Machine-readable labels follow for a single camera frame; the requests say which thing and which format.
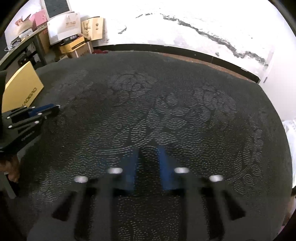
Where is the black floral table mat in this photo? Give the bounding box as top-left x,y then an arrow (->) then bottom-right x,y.
11,52 -> 292,240

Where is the white framed dark board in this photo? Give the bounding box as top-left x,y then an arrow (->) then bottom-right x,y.
41,0 -> 72,20

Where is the pink box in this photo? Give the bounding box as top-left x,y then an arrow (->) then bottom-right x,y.
30,9 -> 48,31

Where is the yellow open cardboard box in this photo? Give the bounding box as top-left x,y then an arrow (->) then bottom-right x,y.
2,62 -> 44,113

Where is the woven straw hat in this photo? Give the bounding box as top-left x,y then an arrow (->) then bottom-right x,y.
15,19 -> 33,36

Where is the tan paper gift bag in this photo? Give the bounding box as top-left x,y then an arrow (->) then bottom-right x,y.
81,17 -> 104,41

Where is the brown cardboard carton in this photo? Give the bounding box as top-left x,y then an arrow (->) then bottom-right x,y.
66,41 -> 93,58

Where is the white paper shopping bag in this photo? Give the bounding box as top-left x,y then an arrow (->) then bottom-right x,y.
47,12 -> 81,45

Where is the yellow flat carton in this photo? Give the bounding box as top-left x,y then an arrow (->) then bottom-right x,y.
59,36 -> 85,54

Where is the black desk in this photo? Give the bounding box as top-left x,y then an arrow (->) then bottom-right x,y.
1,25 -> 47,71

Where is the white plastic sack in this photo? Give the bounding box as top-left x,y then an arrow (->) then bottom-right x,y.
282,118 -> 296,188

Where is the red cloth on floor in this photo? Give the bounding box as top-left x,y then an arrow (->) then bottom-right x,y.
92,49 -> 108,54

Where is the person's left hand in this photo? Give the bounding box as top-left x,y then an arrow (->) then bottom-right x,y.
0,155 -> 20,182

